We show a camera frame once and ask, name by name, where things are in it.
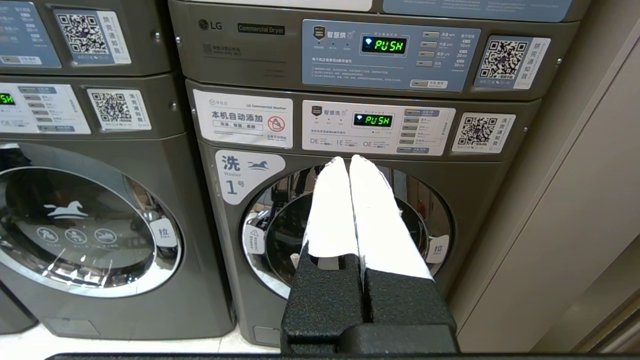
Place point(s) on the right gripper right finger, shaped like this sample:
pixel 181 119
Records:
pixel 390 285

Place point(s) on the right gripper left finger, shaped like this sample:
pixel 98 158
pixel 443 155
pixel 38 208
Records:
pixel 327 280

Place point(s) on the grey front-load washing machine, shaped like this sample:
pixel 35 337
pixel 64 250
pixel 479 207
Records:
pixel 350 210
pixel 100 200

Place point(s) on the grey commercial dryer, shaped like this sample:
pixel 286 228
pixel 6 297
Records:
pixel 380 47
pixel 85 35

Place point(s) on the round chrome washer door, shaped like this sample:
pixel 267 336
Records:
pixel 280 235
pixel 85 225

